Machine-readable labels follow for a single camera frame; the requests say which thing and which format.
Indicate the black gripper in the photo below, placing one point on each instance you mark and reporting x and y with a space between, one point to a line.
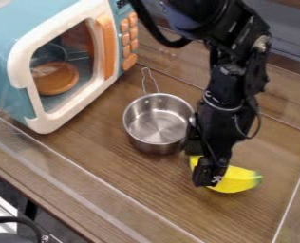
219 127

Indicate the yellow toy banana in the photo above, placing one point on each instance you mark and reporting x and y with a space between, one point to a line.
239 180

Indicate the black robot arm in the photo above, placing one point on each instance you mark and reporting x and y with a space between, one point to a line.
235 33

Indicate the silver metal pot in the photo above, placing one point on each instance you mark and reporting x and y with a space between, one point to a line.
156 119

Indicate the orange plate in microwave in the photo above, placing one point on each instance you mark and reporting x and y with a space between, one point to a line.
56 77

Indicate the blue white toy microwave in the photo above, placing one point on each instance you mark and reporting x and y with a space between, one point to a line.
89 33

